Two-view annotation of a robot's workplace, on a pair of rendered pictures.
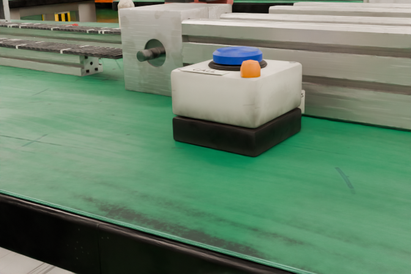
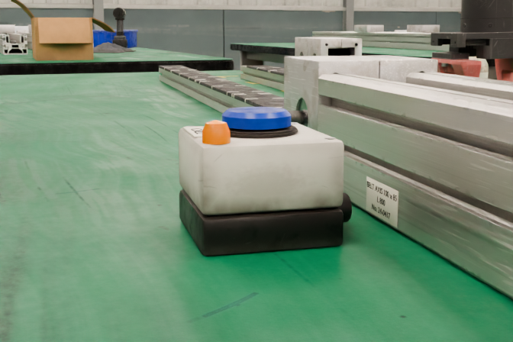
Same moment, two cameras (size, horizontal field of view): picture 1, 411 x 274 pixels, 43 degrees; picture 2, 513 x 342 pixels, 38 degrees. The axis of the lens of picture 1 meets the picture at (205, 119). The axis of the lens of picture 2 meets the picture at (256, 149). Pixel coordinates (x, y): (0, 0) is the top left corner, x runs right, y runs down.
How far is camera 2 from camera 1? 0.31 m
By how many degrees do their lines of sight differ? 39
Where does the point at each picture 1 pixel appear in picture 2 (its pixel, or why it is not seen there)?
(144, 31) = (296, 87)
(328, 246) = not seen: outside the picture
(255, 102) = (204, 178)
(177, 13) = (317, 64)
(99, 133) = (141, 198)
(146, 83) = not seen: hidden behind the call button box
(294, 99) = (317, 194)
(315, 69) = (407, 159)
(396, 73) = (475, 179)
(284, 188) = (140, 292)
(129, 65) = not seen: hidden behind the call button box
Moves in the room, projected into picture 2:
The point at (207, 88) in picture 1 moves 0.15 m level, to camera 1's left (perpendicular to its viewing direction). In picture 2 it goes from (187, 153) to (33, 130)
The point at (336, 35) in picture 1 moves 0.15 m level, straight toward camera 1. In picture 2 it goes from (424, 108) to (184, 130)
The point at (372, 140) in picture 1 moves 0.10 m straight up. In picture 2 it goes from (399, 280) to (406, 72)
